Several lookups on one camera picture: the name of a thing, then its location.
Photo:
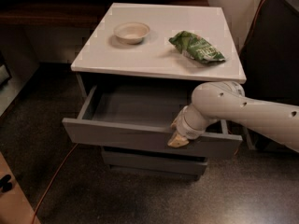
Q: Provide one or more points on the grey drawer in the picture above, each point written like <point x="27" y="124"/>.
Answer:
<point x="154" y="161"/>
<point x="139" y="118"/>

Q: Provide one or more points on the white paper bowl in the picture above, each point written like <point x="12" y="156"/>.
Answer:
<point x="131" y="32"/>

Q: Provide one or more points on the tan robot base corner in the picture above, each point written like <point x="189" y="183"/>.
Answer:
<point x="14" y="206"/>

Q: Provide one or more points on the grey bottom drawer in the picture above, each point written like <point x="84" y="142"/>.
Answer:
<point x="154" y="161"/>

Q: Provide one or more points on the green chip bag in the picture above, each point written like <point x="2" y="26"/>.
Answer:
<point x="196" y="47"/>

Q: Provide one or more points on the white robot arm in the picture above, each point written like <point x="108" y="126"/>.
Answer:
<point x="213" y="101"/>

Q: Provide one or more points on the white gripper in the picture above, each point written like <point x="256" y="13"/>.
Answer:
<point x="189" y="129"/>

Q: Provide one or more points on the grey drawer cabinet white top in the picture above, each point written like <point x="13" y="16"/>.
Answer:
<point x="106" y="62"/>

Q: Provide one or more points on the grey top drawer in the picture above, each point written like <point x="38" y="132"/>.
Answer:
<point x="139" y="118"/>

